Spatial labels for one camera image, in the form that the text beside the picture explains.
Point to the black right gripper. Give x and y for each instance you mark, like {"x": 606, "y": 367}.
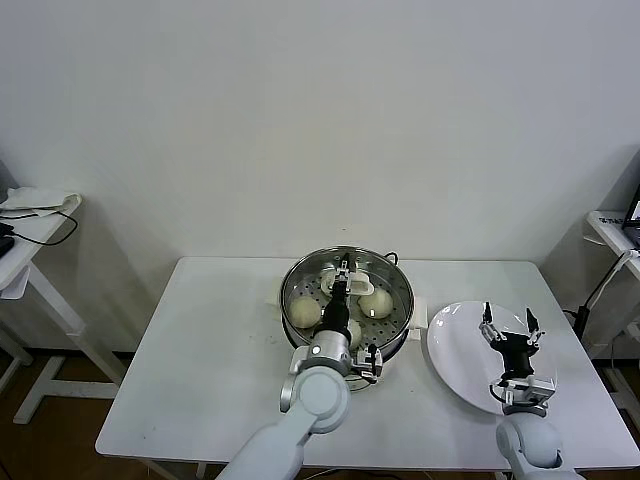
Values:
{"x": 517, "y": 355}

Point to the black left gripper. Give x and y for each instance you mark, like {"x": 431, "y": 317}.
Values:
{"x": 336, "y": 315}

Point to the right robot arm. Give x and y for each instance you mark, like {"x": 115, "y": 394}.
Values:
{"x": 530, "y": 440}

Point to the stainless steel steamer basket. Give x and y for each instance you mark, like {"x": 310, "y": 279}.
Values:
{"x": 390, "y": 345}

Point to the white round plate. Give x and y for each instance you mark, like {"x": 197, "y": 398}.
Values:
{"x": 450, "y": 340}

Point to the black power adapter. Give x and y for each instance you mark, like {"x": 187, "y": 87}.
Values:
{"x": 582, "y": 317}

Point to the white electric cooker base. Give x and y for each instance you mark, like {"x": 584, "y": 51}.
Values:
{"x": 419, "y": 312}

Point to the white side table with laptop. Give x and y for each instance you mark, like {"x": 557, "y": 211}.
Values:
{"x": 607, "y": 232}

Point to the open laptop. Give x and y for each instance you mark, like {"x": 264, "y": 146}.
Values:
{"x": 634, "y": 210}

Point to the white side table with cloth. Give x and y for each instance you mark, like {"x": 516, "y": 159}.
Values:
{"x": 35, "y": 226}

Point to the white crumpled cloth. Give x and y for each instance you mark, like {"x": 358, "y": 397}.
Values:
{"x": 35, "y": 197}

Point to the small black device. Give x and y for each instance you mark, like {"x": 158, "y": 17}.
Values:
{"x": 4, "y": 245}

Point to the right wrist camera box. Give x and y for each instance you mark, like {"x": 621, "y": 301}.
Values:
{"x": 530, "y": 389}

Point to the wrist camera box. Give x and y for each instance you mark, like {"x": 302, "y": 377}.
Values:
{"x": 367, "y": 362}
{"x": 530, "y": 389}

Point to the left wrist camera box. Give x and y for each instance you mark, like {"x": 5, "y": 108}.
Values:
{"x": 367, "y": 362}

